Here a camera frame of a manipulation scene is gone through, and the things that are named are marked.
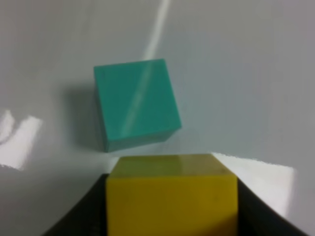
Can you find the yellow cube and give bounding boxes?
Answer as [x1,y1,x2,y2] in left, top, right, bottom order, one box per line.
[106,154,238,236]

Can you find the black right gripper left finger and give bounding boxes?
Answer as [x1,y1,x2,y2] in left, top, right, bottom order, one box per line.
[44,174,108,236]

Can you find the green cube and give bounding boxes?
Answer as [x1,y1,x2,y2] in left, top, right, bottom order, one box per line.
[94,59,182,152]

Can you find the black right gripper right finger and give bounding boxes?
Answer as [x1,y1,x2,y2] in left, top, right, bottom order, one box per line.
[238,181,306,236]

